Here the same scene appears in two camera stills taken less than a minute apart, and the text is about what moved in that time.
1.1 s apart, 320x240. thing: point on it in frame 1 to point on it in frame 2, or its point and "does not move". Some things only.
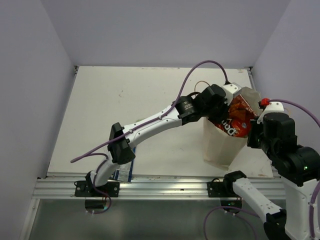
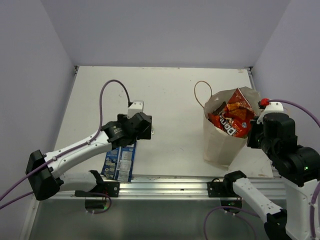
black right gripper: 251,140 does not move
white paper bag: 220,149 does not move
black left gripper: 223,115 to 145,133
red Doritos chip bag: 239,118 does not move
